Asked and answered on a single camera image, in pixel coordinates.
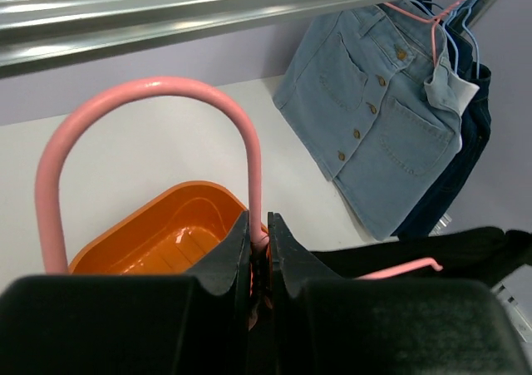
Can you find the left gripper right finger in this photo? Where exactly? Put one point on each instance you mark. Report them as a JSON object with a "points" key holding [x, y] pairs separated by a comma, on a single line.
{"points": [[326, 324]]}

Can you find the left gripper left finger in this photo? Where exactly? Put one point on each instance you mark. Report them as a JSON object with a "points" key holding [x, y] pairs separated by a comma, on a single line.
{"points": [[96, 324]]}

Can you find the pink hanger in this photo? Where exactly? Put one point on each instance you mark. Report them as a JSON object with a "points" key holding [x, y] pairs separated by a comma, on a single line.
{"points": [[145, 96], [434, 21]]}

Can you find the black skirt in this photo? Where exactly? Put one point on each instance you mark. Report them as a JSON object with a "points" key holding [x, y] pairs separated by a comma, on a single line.
{"points": [[486, 254]]}

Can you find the orange plastic basket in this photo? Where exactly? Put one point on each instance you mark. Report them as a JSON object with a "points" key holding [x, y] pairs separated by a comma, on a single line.
{"points": [[168, 235]]}

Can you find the dark blue denim garment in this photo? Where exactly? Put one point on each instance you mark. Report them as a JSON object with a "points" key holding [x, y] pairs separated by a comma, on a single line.
{"points": [[475, 134]]}

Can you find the white garment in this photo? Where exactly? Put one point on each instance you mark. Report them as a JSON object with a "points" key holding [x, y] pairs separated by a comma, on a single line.
{"points": [[464, 91]]}

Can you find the aluminium hanging rail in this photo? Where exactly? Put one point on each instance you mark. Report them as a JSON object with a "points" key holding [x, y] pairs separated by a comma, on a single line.
{"points": [[37, 35]]}

